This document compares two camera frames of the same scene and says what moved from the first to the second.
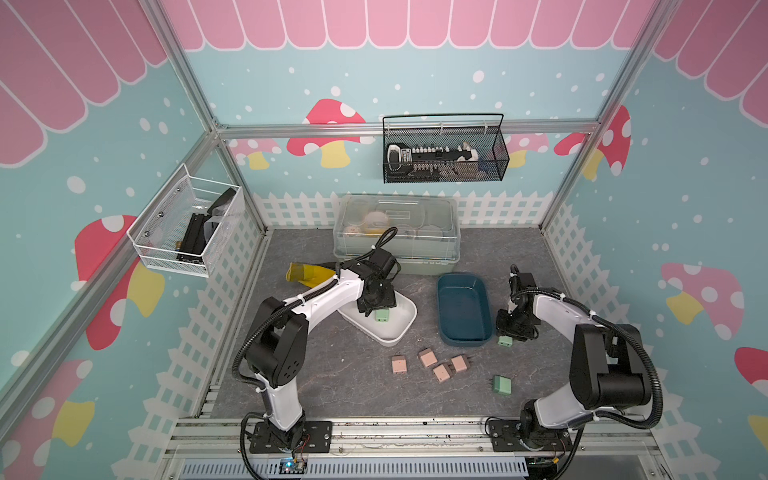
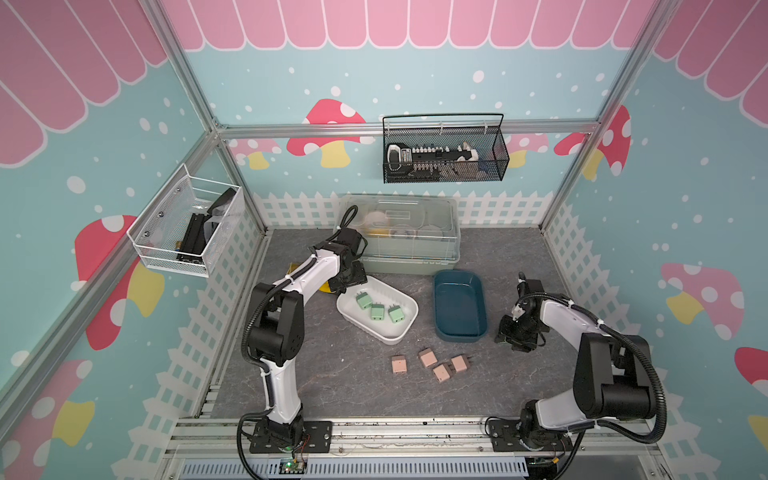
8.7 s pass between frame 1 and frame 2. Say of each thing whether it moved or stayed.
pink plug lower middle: stayed
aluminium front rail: stayed
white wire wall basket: stayed
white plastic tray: stayed
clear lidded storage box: stayed
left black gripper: moved
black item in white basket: stayed
